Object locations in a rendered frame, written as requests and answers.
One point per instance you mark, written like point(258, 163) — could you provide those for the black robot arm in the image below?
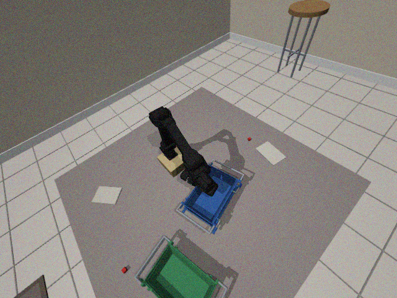
point(171, 137)

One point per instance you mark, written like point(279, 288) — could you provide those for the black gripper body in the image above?
point(185, 174)

